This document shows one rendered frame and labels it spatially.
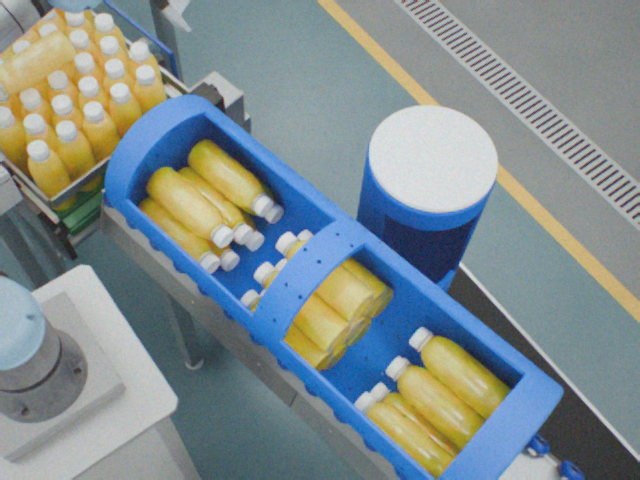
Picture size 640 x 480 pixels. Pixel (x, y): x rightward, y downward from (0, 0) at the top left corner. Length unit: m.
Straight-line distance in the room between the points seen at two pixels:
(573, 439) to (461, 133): 1.10
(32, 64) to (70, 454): 0.81
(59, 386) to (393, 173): 0.80
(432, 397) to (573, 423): 1.14
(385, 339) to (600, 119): 1.95
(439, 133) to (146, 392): 0.84
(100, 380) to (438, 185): 0.78
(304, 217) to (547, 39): 2.12
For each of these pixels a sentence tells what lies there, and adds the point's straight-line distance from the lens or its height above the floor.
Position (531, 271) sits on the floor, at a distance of 2.74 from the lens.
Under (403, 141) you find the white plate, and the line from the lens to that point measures 1.63.
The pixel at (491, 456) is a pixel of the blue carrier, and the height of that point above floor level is 1.22.
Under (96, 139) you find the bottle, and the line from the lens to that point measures 1.67.
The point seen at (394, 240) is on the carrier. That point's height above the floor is 0.42.
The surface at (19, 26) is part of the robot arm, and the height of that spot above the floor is 1.80.
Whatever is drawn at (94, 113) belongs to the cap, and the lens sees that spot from 1.63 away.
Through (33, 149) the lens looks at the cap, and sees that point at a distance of 1.61.
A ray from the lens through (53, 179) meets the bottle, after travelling 1.64.
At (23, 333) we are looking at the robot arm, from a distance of 1.06.
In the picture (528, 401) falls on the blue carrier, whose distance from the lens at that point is 1.20.
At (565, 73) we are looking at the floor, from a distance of 3.34.
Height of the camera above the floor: 2.33
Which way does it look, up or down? 61 degrees down
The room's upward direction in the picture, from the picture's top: 4 degrees clockwise
